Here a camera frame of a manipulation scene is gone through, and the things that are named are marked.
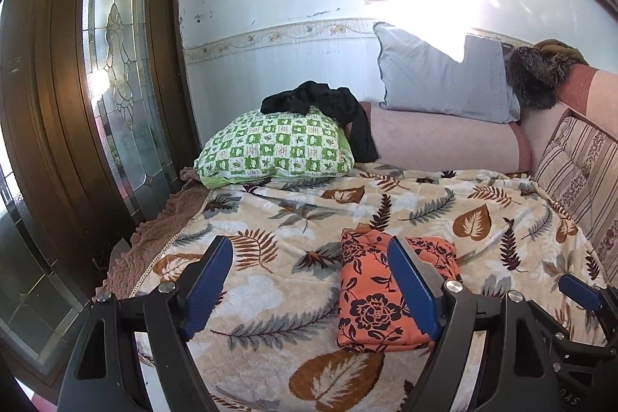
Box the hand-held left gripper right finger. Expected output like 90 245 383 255
387 236 563 412

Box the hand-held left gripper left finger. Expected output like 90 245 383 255
58 235 235 412

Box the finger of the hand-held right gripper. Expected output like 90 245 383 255
559 274 618 321
526 300 610 348

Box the orange floral dress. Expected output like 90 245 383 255
336 229 459 353

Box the leaf print blanket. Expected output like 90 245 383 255
130 163 610 412

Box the brown quilted bedspread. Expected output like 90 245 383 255
94 178 214 303

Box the striped floral cushion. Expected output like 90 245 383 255
531 115 618 269

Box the pink seat cushion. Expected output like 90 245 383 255
357 100 533 174

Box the green checked pillow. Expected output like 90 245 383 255
194 105 356 189

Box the pink sofa backrest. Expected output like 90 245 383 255
520 64 618 163

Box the black garment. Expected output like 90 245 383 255
261 81 380 163

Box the light blue pillow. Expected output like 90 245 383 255
374 22 522 125

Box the dark furry throw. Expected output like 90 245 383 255
504 46 588 112

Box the olive brown cloth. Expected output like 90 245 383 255
533 39 590 66

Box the wooden door with leaded glass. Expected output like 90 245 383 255
0 0 202 393

